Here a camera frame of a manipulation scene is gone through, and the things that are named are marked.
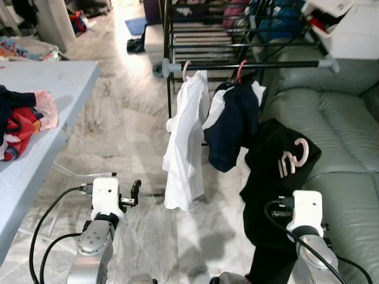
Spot blue floor mat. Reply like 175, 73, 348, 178
124, 17, 149, 37

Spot black metal drying rack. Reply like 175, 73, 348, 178
161, 0, 341, 119

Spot laundry basket with clothes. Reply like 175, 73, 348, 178
0, 35, 63, 63

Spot navy and white garment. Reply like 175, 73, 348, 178
203, 80, 267, 173

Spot silver robot right leg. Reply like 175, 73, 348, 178
210, 271, 252, 284

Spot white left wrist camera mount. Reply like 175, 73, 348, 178
91, 176, 122, 218

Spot pink garment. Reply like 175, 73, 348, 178
33, 90, 60, 132

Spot grey green leather sofa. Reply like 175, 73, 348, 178
261, 44, 379, 284

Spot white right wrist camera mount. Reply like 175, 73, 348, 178
292, 189, 325, 230

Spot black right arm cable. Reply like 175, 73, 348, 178
264, 200, 374, 284

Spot red hanger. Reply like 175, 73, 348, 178
236, 59, 248, 83

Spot black garment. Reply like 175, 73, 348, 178
240, 118, 322, 284

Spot white storage bin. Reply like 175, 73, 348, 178
301, 0, 379, 60

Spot red garment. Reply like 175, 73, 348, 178
0, 106, 45, 162

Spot plain dark navy garment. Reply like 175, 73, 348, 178
0, 85, 37, 128

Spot pale hanger under white shirt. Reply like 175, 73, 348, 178
181, 59, 194, 82

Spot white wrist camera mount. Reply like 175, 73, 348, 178
91, 176, 122, 218
292, 189, 325, 230

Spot white shirt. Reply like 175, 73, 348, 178
163, 70, 211, 212

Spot white folding table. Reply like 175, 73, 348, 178
0, 60, 101, 267

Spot black shoes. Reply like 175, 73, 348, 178
126, 38, 146, 55

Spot white cabinet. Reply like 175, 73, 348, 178
33, 0, 78, 54

